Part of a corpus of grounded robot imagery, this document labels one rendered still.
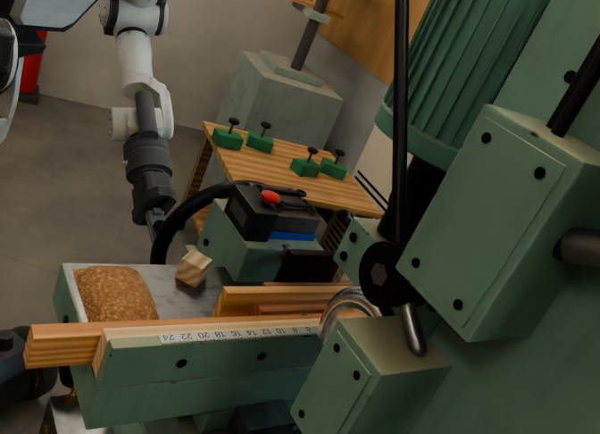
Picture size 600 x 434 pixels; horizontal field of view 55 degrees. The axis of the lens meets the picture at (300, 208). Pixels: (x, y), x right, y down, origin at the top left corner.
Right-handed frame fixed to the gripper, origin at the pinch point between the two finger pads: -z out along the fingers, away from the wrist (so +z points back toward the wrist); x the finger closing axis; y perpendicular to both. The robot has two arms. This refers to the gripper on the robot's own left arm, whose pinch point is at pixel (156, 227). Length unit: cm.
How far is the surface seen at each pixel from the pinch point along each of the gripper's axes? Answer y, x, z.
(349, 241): 9.0, 40.2, -20.9
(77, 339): -24, 35, -30
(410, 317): -2, 57, -36
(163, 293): -11.0, 25.5, -22.0
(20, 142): 7, -166, 125
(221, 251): 0.4, 22.0, -14.5
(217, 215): 0.4, 22.5, -8.8
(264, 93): 107, -98, 125
